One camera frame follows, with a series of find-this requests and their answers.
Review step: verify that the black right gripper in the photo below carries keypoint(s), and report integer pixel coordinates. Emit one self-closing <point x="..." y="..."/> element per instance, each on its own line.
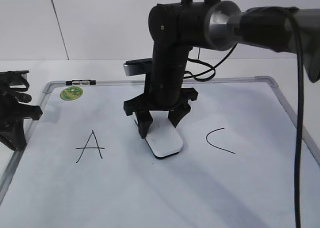
<point x="176" y="103"/>

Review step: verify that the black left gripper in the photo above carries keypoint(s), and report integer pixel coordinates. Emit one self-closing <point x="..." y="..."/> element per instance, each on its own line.
<point x="14" y="108"/>

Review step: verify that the white whiteboard eraser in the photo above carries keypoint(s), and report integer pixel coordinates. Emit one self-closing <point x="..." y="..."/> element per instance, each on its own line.
<point x="162" y="137"/>

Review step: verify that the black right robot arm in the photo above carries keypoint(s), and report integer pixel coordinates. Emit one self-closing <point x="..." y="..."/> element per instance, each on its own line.
<point x="216" y="25"/>

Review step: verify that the round green sticker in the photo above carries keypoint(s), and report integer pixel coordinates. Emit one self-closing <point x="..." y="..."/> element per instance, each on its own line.
<point x="71" y="93"/>

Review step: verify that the white aluminium-framed whiteboard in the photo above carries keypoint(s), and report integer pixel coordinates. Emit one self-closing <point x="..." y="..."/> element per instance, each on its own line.
<point x="86" y="166"/>

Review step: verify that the black silver hanging clip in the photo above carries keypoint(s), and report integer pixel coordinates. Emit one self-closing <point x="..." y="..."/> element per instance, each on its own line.
<point x="81" y="82"/>

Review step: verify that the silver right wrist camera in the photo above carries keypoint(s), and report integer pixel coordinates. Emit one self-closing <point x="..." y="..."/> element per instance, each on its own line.
<point x="137" y="67"/>

